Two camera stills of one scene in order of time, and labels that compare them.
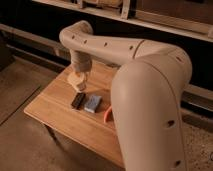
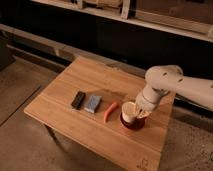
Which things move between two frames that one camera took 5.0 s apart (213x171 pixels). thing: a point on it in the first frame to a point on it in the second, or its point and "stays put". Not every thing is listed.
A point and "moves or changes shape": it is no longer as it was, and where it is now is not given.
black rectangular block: [79, 100] stays put
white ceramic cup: [76, 79] moves or changes shape
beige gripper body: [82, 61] to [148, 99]
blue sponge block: [92, 103] stays put
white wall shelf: [192, 18] stays put
